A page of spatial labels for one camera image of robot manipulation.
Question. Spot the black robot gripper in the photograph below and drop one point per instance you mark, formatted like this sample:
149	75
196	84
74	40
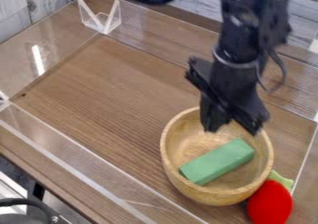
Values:
228	97

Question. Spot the green rectangular block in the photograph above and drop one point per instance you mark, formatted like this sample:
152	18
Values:
217	162

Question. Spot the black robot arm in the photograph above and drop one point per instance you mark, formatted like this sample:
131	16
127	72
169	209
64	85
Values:
255	26

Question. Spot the red plush strawberry toy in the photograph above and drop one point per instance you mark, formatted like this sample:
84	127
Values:
269	204

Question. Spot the clear acrylic tray wall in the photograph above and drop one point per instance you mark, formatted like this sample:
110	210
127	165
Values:
100	190

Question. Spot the clear acrylic corner bracket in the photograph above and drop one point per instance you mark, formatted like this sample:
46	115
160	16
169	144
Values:
100	22

